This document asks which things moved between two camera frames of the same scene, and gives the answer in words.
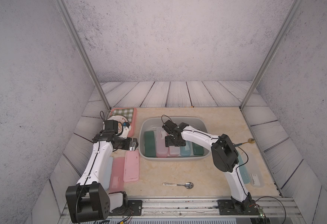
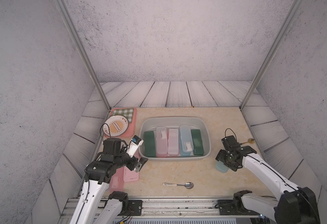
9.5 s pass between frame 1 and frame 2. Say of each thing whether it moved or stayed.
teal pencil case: moved
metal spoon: stayed
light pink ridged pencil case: stayed
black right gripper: moved
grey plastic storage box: stayed
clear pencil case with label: stayed
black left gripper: moved
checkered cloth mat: stayed
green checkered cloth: stayed
